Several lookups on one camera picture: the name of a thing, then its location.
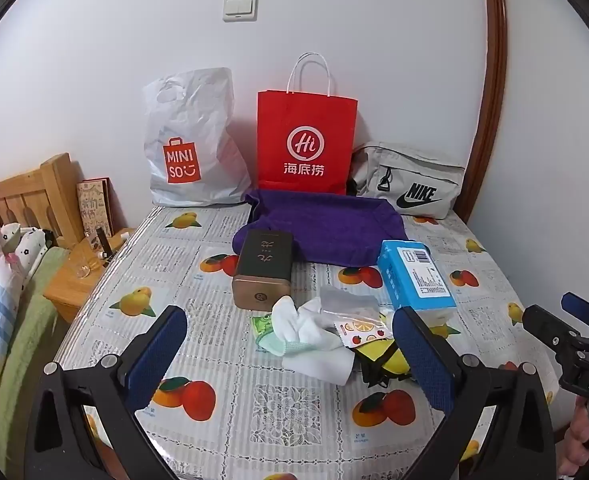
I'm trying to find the grey waist bag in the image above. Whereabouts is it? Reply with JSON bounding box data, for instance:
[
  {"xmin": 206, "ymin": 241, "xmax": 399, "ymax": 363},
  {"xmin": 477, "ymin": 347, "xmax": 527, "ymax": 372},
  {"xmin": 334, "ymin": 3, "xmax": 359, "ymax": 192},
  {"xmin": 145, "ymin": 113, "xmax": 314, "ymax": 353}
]
[{"xmin": 349, "ymin": 142, "xmax": 467, "ymax": 220}]

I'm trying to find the fruit print tablecloth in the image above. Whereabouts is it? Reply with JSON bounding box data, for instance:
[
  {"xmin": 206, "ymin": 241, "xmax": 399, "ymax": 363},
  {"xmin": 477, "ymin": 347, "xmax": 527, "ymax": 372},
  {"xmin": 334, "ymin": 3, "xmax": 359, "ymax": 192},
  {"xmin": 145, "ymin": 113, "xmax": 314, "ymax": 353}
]
[{"xmin": 49, "ymin": 205, "xmax": 561, "ymax": 480}]

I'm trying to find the blue tissue pack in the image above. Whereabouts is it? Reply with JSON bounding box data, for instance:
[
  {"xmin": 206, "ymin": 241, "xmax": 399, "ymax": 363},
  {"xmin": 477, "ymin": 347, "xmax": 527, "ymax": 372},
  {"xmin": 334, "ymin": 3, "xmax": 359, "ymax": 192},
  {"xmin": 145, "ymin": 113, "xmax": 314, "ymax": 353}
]
[{"xmin": 377, "ymin": 239, "xmax": 458, "ymax": 322}]

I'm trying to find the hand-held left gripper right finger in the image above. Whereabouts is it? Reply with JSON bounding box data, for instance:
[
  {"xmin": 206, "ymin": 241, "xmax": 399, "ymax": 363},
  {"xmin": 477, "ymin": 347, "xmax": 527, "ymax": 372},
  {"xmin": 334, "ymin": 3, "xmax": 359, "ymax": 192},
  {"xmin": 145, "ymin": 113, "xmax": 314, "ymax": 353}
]
[{"xmin": 393, "ymin": 306, "xmax": 557, "ymax": 480}]

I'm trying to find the wooden nightstand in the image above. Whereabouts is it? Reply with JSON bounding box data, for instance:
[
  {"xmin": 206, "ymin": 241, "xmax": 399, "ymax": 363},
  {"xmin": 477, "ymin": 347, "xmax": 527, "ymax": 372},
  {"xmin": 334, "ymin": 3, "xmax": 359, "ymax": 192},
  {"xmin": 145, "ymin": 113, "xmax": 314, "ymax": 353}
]
[{"xmin": 43, "ymin": 227, "xmax": 138, "ymax": 323}]

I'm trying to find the purple towel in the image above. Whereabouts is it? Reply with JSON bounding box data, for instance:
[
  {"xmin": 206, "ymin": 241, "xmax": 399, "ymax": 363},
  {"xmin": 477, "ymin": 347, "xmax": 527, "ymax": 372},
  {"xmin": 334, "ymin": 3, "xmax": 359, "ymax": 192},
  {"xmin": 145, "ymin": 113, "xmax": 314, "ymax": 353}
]
[{"xmin": 232, "ymin": 189, "xmax": 408, "ymax": 267}]

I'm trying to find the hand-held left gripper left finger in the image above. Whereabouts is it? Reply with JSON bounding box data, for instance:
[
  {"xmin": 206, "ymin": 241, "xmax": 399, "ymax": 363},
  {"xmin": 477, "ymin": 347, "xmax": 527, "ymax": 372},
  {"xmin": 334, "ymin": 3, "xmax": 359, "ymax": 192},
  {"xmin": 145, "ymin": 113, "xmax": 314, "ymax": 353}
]
[{"xmin": 24, "ymin": 305, "xmax": 189, "ymax": 480}]

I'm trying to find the small black bottle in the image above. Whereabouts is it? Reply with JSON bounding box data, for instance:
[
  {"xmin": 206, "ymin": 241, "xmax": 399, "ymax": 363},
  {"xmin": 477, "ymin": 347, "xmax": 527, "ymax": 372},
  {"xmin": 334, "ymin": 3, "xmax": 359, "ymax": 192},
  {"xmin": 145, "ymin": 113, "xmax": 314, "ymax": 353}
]
[{"xmin": 94, "ymin": 227, "xmax": 112, "ymax": 261}]

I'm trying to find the white plastic shopping bag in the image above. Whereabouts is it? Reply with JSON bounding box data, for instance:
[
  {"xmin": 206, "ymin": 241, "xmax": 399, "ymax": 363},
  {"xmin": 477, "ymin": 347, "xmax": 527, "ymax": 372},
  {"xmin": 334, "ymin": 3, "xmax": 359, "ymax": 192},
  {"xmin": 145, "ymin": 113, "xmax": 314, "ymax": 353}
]
[{"xmin": 142, "ymin": 67, "xmax": 252, "ymax": 207}]

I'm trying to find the wooden headboard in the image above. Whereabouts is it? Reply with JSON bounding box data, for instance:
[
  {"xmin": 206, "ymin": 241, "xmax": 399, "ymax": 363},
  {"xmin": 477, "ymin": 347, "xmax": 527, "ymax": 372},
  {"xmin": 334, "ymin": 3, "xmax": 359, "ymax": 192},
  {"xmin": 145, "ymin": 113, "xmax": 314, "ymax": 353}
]
[{"xmin": 0, "ymin": 152, "xmax": 85, "ymax": 249}]

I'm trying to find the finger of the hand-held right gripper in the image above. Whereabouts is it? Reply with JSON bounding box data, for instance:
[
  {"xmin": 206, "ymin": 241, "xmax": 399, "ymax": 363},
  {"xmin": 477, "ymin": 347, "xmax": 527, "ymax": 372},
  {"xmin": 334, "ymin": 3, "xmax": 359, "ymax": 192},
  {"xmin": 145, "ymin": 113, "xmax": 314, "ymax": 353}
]
[
  {"xmin": 561, "ymin": 291, "xmax": 589, "ymax": 345},
  {"xmin": 523, "ymin": 304, "xmax": 584, "ymax": 357}
]

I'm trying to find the green wet wipes pack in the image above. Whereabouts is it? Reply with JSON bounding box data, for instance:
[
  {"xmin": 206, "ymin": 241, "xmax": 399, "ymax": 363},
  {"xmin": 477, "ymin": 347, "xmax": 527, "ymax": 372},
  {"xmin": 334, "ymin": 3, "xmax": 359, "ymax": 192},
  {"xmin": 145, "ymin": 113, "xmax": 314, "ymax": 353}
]
[{"xmin": 251, "ymin": 311, "xmax": 316, "ymax": 358}]

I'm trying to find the brown wooden door frame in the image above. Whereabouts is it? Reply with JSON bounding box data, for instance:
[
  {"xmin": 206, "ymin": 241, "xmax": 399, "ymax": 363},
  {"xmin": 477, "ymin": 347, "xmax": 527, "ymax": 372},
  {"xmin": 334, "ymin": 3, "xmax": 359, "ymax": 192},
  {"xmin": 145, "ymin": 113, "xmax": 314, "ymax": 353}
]
[{"xmin": 457, "ymin": 0, "xmax": 509, "ymax": 223}]

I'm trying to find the clear glass cup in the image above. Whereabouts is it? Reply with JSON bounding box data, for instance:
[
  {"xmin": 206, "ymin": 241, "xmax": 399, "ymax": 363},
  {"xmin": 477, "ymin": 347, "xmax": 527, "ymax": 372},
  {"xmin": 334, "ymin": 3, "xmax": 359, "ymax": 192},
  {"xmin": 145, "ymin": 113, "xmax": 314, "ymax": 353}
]
[{"xmin": 69, "ymin": 252, "xmax": 106, "ymax": 281}]

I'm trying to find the white light switch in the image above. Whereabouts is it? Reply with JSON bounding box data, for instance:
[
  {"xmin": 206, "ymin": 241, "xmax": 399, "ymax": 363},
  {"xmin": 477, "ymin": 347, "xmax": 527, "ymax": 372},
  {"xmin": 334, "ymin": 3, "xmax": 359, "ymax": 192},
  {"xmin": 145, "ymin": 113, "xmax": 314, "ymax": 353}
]
[{"xmin": 223, "ymin": 0, "xmax": 258, "ymax": 23}]

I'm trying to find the dark green tea tin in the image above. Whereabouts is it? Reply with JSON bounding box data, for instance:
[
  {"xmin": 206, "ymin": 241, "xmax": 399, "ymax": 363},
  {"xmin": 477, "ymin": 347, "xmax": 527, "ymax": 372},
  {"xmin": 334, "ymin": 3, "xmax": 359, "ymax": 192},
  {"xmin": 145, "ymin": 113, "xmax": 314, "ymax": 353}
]
[{"xmin": 232, "ymin": 230, "xmax": 295, "ymax": 310}]

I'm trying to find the small fruit print packet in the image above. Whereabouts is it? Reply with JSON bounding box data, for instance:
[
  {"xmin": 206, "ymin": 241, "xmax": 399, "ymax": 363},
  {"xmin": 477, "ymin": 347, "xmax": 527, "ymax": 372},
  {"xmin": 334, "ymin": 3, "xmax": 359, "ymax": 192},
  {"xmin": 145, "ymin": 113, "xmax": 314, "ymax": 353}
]
[{"xmin": 335, "ymin": 316, "xmax": 391, "ymax": 349}]

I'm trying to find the white black-dotted cloth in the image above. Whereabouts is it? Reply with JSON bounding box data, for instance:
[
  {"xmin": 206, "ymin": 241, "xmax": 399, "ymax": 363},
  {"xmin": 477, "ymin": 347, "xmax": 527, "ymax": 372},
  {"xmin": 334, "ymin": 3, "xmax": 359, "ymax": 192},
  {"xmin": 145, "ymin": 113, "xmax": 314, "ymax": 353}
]
[{"xmin": 0, "ymin": 222, "xmax": 55, "ymax": 281}]

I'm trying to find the patterned book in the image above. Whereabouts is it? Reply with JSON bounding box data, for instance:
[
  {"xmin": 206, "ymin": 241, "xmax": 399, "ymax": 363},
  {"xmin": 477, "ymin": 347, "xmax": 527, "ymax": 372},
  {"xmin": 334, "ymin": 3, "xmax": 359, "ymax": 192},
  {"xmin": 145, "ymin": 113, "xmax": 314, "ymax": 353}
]
[{"xmin": 77, "ymin": 177, "xmax": 116, "ymax": 249}]

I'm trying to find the clear plastic bag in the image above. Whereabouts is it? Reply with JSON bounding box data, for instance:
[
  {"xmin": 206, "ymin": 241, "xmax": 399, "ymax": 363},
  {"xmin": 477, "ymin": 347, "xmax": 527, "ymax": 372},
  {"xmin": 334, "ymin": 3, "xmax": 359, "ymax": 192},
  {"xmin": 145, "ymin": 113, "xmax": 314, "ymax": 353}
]
[{"xmin": 319, "ymin": 285, "xmax": 392, "ymax": 333}]

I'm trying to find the white sock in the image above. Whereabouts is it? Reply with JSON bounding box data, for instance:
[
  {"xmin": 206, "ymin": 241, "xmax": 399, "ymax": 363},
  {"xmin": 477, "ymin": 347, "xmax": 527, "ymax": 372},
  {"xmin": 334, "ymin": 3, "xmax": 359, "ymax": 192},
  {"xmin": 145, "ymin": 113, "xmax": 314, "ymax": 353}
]
[
  {"xmin": 282, "ymin": 342, "xmax": 356, "ymax": 387},
  {"xmin": 273, "ymin": 296, "xmax": 347, "ymax": 356}
]

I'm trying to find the yellow and black pouch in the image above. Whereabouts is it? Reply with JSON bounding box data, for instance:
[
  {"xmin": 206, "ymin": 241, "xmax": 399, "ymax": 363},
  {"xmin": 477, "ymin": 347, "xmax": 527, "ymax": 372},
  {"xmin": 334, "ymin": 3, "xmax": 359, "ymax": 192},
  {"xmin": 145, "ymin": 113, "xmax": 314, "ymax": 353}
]
[{"xmin": 351, "ymin": 312, "xmax": 416, "ymax": 389}]

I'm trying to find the person's right hand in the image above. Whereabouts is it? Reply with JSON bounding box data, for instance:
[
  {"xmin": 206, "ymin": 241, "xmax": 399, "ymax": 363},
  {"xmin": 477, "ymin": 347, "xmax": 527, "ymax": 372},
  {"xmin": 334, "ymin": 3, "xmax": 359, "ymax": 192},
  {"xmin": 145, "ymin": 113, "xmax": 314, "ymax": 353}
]
[{"xmin": 558, "ymin": 397, "xmax": 589, "ymax": 480}]

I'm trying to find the red paper bag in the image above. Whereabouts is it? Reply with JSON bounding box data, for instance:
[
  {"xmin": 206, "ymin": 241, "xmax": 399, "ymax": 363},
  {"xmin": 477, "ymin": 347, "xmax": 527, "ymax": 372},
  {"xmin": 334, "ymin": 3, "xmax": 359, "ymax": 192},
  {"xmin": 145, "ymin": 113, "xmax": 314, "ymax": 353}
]
[{"xmin": 257, "ymin": 52, "xmax": 359, "ymax": 196}]

